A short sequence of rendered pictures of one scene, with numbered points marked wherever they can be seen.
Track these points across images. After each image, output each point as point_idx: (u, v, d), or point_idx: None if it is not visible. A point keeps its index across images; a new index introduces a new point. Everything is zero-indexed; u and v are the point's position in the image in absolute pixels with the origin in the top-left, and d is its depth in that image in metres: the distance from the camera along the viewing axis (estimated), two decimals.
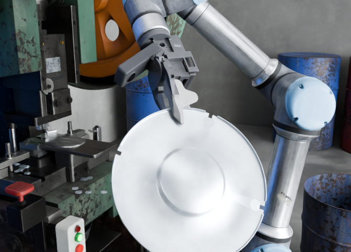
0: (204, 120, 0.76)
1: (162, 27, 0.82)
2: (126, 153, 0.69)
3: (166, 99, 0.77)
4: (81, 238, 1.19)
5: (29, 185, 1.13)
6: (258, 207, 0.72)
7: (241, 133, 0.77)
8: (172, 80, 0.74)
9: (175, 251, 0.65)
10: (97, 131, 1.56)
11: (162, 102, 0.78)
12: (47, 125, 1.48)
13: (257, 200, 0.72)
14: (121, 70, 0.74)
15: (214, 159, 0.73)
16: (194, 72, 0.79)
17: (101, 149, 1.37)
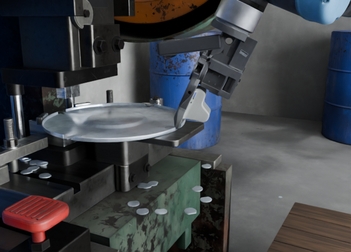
0: (172, 126, 0.76)
1: (238, 27, 0.65)
2: (147, 107, 0.92)
3: None
4: None
5: (58, 204, 0.49)
6: (71, 137, 0.69)
7: (153, 133, 0.69)
8: (186, 95, 0.69)
9: (65, 114, 0.86)
10: (159, 104, 0.93)
11: None
12: (77, 91, 0.84)
13: None
14: (158, 49, 0.70)
15: (130, 125, 0.76)
16: (226, 95, 0.69)
17: (181, 130, 0.74)
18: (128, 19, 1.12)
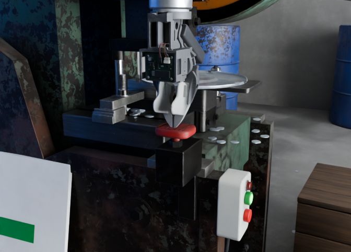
0: (207, 73, 1.18)
1: (151, 9, 0.68)
2: None
3: None
4: (252, 200, 0.82)
5: (189, 125, 0.76)
6: (240, 82, 1.01)
7: (231, 72, 1.15)
8: (155, 86, 0.75)
9: None
10: (219, 71, 1.19)
11: None
12: None
13: (240, 82, 1.02)
14: None
15: (210, 76, 1.10)
16: (145, 77, 0.68)
17: (247, 84, 1.00)
18: None
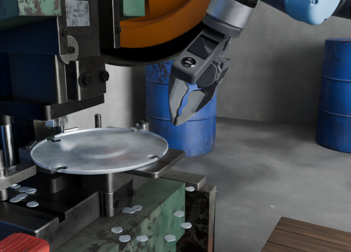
0: None
1: (243, 28, 0.69)
2: None
3: (185, 94, 0.73)
4: None
5: (39, 242, 0.53)
6: (135, 132, 0.96)
7: (75, 130, 0.96)
8: (208, 103, 0.71)
9: None
10: (144, 129, 0.97)
11: (179, 94, 0.72)
12: (65, 119, 0.88)
13: (129, 132, 0.96)
14: (193, 80, 0.62)
15: (89, 139, 0.90)
16: None
17: (162, 160, 0.78)
18: None
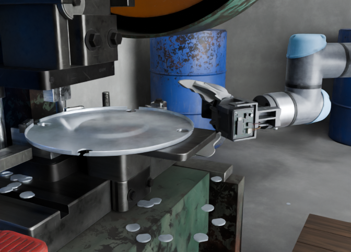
0: None
1: (271, 96, 0.80)
2: None
3: None
4: None
5: (34, 243, 0.38)
6: None
7: (41, 144, 0.58)
8: (214, 83, 0.77)
9: None
10: (164, 107, 0.82)
11: None
12: (68, 93, 0.73)
13: None
14: None
15: (84, 134, 0.64)
16: (234, 109, 0.72)
17: (189, 140, 0.62)
18: None
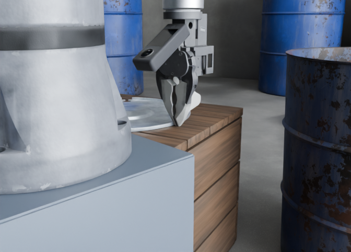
0: None
1: (200, 9, 0.69)
2: None
3: (174, 92, 0.74)
4: None
5: None
6: None
7: None
8: (193, 90, 0.70)
9: None
10: None
11: (168, 93, 0.74)
12: None
13: None
14: (152, 66, 0.64)
15: None
16: (207, 70, 0.75)
17: None
18: None
